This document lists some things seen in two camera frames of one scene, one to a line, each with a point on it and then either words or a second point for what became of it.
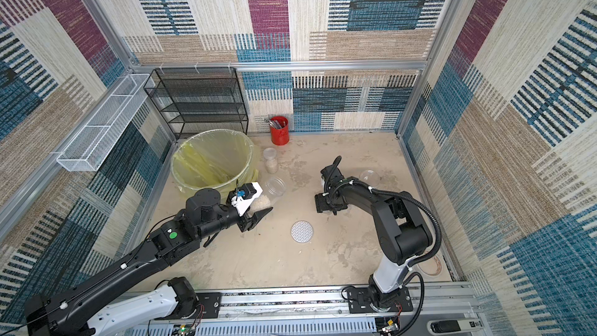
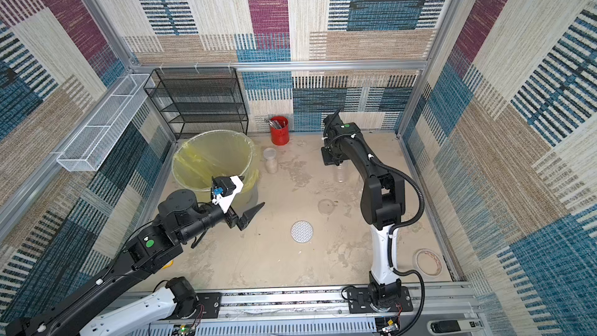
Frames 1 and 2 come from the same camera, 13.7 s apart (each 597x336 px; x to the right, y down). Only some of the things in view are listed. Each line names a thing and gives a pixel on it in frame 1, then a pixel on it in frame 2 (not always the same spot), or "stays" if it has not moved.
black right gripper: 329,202 -> 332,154
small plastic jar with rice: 271,164 stays
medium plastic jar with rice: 274,188 -> 342,172
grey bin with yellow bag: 216,160 stays
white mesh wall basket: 92,144 stays
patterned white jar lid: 301,232 stays
